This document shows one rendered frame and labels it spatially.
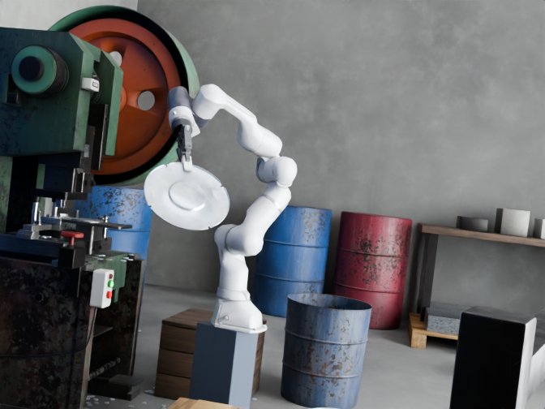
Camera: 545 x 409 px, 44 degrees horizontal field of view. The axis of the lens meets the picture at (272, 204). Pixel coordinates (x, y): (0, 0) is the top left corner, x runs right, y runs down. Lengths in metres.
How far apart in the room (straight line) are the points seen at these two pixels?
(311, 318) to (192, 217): 1.15
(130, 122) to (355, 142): 3.07
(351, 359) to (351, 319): 0.19
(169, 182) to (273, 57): 3.94
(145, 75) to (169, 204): 1.12
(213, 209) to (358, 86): 3.87
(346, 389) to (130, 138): 1.54
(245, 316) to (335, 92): 3.66
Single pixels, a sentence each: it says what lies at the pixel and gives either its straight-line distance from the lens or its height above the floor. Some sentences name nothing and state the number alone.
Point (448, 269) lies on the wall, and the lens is 5.91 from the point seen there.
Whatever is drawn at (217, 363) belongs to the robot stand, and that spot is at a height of 0.31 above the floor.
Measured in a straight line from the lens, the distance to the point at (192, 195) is 2.23.
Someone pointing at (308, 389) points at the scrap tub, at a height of 0.08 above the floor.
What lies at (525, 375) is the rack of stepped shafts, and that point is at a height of 0.92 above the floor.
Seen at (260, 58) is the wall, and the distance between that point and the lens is 6.11.
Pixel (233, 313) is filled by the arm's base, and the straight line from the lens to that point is 2.58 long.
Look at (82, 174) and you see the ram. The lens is 2.79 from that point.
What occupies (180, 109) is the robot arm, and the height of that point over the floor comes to 1.24.
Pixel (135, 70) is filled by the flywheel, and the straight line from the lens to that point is 3.20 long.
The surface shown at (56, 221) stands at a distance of 2.81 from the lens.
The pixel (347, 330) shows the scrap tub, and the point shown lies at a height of 0.38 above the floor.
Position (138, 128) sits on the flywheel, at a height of 1.20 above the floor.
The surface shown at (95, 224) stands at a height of 0.78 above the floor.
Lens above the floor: 1.00
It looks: 1 degrees down
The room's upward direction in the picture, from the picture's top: 7 degrees clockwise
